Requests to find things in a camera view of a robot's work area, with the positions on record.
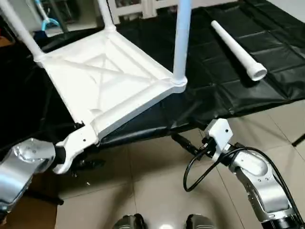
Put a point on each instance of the black left robot foot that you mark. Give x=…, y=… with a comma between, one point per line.
x=128, y=222

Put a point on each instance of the black robot foot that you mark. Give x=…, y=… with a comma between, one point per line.
x=200, y=222
x=128, y=222

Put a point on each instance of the black right robot foot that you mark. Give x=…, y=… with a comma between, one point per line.
x=200, y=222

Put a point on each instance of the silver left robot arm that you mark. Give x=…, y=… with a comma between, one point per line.
x=24, y=162

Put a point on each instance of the light blue hanger hook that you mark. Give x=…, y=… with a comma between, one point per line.
x=48, y=21

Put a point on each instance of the black work mat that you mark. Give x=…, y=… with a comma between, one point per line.
x=214, y=86

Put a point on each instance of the white plastic table top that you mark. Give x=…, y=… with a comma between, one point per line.
x=105, y=81

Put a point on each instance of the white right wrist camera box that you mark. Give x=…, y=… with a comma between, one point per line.
x=219, y=133

